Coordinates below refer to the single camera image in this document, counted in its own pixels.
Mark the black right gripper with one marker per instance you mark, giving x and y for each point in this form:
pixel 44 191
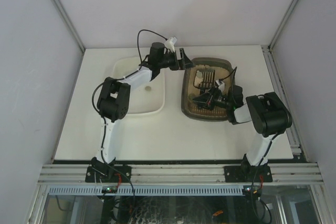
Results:
pixel 208 99

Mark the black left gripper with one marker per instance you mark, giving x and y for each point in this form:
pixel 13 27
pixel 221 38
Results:
pixel 180 59

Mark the black slotted litter scoop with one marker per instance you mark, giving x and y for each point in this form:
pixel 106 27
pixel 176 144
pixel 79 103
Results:
pixel 208 79

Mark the dark translucent litter box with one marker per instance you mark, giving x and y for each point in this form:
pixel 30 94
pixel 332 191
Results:
pixel 210 113

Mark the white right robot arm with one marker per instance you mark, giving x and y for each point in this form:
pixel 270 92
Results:
pixel 270 119

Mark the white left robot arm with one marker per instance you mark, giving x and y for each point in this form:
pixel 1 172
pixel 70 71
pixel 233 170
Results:
pixel 114 98

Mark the beige pellet litter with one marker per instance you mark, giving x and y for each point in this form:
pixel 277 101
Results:
pixel 191 98

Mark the green clump top left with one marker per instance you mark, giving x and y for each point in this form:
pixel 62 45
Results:
pixel 199 75

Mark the white plastic bin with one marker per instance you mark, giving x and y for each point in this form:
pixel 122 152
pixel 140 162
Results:
pixel 142 101

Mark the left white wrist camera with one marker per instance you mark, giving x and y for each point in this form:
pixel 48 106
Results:
pixel 170 44

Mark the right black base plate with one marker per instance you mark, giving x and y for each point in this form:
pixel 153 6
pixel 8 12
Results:
pixel 238 174

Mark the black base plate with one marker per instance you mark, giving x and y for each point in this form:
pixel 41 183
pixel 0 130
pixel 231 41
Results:
pixel 108 175
pixel 238 174

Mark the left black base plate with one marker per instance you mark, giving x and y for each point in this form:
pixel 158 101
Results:
pixel 108 175

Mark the grey slotted cable duct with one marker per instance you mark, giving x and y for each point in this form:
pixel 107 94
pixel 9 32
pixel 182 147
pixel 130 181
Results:
pixel 154 190

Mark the aluminium mounting rail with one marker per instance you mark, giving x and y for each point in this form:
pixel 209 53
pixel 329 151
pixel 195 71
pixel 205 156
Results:
pixel 282 174

